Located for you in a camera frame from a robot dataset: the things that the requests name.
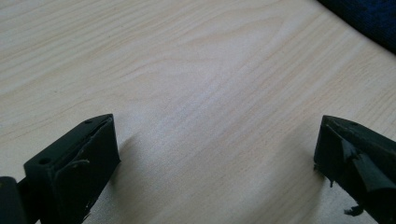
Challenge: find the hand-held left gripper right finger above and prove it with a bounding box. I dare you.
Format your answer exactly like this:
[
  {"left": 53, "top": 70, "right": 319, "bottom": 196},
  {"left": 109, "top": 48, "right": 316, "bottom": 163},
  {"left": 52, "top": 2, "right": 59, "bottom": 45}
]
[{"left": 313, "top": 115, "right": 396, "bottom": 224}]

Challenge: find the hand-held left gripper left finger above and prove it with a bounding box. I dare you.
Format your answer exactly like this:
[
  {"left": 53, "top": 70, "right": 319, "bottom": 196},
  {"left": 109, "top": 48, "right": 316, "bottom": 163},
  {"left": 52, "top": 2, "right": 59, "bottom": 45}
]
[{"left": 23, "top": 113, "right": 121, "bottom": 224}]

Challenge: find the dark blue cloth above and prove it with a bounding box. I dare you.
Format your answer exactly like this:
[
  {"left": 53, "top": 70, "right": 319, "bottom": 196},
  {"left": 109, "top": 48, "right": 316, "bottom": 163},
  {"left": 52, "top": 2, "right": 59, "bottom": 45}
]
[{"left": 317, "top": 0, "right": 396, "bottom": 54}]

